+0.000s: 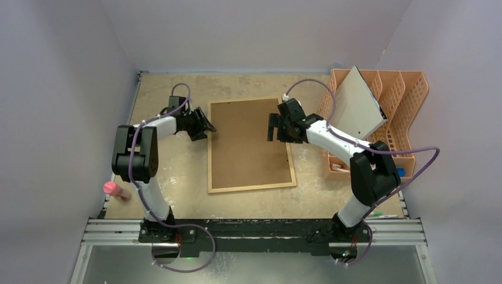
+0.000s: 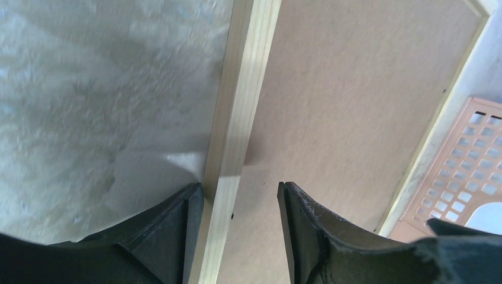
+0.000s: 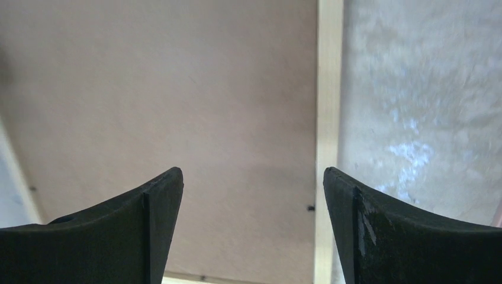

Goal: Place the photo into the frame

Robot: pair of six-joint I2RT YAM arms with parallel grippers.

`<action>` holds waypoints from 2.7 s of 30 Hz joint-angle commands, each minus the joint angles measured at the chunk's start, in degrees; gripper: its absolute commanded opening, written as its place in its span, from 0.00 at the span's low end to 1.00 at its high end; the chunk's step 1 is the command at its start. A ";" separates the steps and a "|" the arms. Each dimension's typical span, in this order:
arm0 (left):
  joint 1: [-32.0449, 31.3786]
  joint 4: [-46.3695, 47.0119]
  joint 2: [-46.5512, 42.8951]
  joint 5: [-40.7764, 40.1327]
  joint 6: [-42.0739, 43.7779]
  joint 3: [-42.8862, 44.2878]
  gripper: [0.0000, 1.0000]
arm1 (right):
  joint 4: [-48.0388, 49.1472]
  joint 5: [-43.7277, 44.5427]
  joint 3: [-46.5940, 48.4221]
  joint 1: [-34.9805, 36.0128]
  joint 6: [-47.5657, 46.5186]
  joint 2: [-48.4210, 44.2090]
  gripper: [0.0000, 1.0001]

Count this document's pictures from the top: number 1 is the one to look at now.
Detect blue small block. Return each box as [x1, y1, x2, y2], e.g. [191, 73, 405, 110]
[397, 167, 406, 178]

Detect orange plastic desk organizer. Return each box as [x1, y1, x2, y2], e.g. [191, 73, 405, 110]
[317, 69, 429, 183]

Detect pink bottle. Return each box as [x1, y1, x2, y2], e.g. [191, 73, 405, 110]
[103, 181, 131, 202]

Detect light wooden picture frame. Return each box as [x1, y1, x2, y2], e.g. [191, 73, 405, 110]
[207, 96, 298, 195]

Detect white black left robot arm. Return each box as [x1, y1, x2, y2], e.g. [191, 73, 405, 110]
[111, 95, 216, 242]

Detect aluminium rail base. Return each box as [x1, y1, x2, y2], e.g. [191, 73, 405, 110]
[81, 219, 427, 257]

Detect grey white board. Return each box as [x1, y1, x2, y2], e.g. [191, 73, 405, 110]
[330, 66, 388, 140]

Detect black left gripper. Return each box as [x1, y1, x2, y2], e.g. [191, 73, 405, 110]
[182, 108, 215, 141]

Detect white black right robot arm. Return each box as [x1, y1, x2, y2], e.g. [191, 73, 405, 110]
[267, 99, 401, 241]

